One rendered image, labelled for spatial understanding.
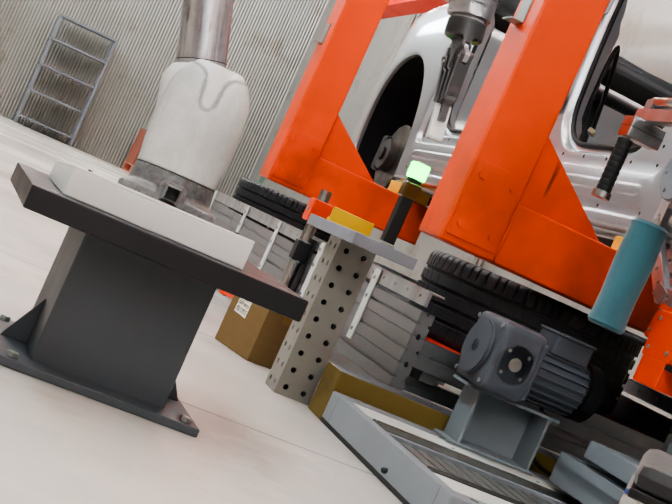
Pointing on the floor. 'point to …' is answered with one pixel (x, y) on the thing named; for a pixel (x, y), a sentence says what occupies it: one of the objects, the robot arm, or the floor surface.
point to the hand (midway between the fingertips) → (438, 122)
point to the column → (320, 320)
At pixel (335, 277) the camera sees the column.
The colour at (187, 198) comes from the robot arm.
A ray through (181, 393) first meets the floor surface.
